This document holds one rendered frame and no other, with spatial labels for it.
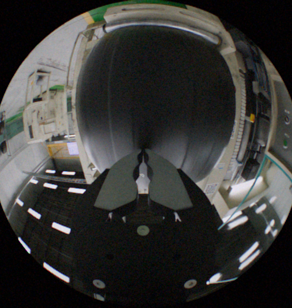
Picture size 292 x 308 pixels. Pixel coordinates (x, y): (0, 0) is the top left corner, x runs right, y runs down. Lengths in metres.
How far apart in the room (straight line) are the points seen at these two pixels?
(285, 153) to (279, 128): 0.11
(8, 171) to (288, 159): 11.98
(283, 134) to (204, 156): 0.48
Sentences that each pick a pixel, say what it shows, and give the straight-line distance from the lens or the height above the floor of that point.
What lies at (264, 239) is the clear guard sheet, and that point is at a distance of 0.66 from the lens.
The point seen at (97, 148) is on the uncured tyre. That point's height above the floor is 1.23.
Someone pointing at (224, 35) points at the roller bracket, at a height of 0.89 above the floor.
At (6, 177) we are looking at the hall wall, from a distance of 11.44.
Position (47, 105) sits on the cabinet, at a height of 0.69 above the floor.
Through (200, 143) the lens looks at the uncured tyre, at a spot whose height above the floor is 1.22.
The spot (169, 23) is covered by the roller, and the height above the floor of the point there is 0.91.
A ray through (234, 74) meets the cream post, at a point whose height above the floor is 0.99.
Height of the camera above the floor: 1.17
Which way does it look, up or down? 26 degrees up
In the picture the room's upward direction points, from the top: 179 degrees counter-clockwise
